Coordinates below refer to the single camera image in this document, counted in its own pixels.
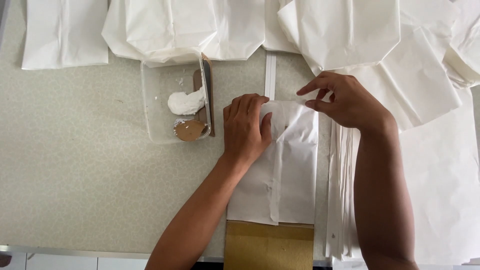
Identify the person's left hand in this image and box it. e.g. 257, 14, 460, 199
223, 94, 274, 166

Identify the person's right hand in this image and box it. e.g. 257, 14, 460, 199
296, 71, 395, 132

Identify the white paper bag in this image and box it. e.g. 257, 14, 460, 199
226, 100, 320, 226
202, 0, 266, 61
21, 0, 110, 71
262, 0, 301, 54
277, 0, 401, 76
101, 0, 219, 68

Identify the brown cardboard strip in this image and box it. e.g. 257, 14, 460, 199
201, 52, 216, 138

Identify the brown cardboard glue spatula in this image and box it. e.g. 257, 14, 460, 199
173, 69, 208, 142

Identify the narrow white paper strip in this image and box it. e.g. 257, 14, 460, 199
265, 50, 277, 101

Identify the white glue paste lump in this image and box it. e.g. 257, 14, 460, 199
167, 86, 206, 116

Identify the clear plastic container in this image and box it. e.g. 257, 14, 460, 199
140, 55, 213, 145

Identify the brown cardboard template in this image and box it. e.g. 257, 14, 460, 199
223, 220, 315, 270

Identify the stack of white paper sheets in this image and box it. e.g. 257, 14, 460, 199
325, 88, 480, 266

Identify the crumpled white paper heap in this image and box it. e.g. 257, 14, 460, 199
442, 0, 480, 89

